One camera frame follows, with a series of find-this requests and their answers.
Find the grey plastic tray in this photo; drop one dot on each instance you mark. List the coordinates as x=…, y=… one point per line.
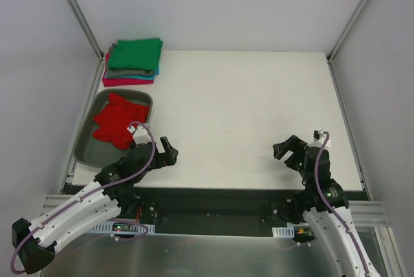
x=90, y=151

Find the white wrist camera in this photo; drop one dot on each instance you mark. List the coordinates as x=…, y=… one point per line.
x=140, y=133
x=321, y=138

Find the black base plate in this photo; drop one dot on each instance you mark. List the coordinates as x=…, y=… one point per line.
x=216, y=212

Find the right aluminium frame post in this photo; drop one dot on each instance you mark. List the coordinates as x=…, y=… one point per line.
x=348, y=28

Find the right white cable duct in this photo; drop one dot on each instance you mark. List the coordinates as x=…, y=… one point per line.
x=283, y=232

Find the folded magenta t-shirt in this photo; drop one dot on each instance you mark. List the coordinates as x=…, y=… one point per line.
x=115, y=82

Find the white cable duct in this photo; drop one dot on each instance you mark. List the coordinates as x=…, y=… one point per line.
x=125, y=227
x=283, y=232

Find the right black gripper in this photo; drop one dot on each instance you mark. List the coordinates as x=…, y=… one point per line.
x=292, y=155

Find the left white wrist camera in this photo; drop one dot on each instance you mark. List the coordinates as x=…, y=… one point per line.
x=140, y=133

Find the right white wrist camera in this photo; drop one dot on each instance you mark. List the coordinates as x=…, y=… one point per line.
x=321, y=138

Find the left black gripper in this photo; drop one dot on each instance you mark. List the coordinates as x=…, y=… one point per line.
x=163, y=157

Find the aluminium front rail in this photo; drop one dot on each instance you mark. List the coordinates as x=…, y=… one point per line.
x=364, y=213

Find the folded teal t-shirt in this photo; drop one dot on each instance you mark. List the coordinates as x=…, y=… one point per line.
x=152, y=75

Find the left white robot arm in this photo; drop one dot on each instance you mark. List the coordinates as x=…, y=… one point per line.
x=74, y=212

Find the left white cable duct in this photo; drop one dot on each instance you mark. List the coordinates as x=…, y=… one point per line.
x=125, y=227

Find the aluminium frame post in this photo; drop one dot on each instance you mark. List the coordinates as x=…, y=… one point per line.
x=348, y=28
x=80, y=18

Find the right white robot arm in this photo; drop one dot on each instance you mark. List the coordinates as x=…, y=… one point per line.
x=336, y=233

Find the left aluminium frame post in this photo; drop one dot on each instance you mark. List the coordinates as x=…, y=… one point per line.
x=80, y=18

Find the green t-shirt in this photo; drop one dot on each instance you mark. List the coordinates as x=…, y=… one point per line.
x=141, y=54

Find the folded grey t-shirt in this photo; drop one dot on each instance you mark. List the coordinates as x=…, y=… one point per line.
x=126, y=73

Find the red t-shirt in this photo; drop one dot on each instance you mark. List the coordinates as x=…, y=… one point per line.
x=113, y=121

